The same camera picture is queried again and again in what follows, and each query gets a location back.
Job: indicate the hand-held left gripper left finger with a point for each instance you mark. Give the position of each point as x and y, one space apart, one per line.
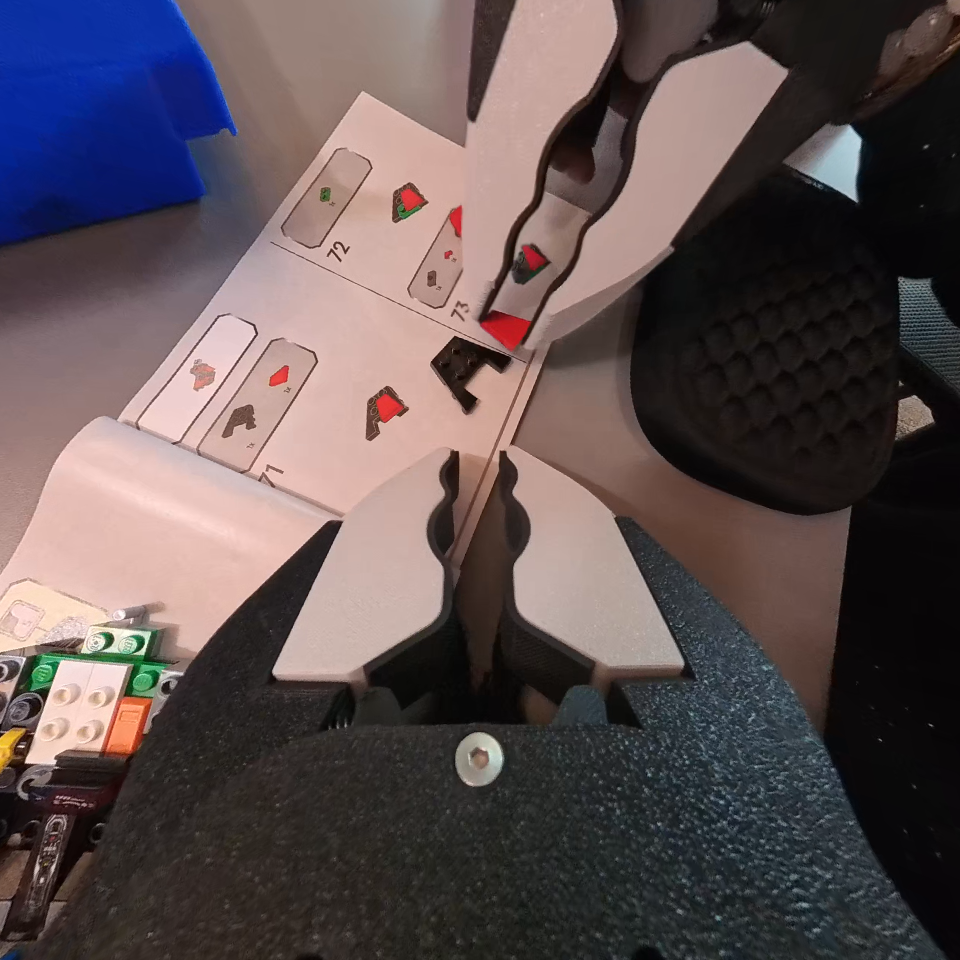
375 585

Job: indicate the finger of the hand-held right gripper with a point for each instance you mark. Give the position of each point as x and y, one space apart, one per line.
675 172
540 90

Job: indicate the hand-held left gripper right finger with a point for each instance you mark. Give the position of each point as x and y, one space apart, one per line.
585 585

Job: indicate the red wedge toy brick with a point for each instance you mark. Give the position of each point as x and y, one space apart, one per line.
506 328
455 219

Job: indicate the black toy brick plate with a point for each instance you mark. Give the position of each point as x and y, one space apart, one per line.
457 367

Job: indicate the black dimpled pad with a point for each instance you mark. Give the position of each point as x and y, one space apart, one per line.
772 352

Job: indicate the white building instruction booklet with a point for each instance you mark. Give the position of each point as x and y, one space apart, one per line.
337 300

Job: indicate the black mesh chair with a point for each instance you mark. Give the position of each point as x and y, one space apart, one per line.
926 337

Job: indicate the pile of mixed toy bricks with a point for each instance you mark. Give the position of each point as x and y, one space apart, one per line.
75 697

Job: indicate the blue plastic bin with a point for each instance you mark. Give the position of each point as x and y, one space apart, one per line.
97 97

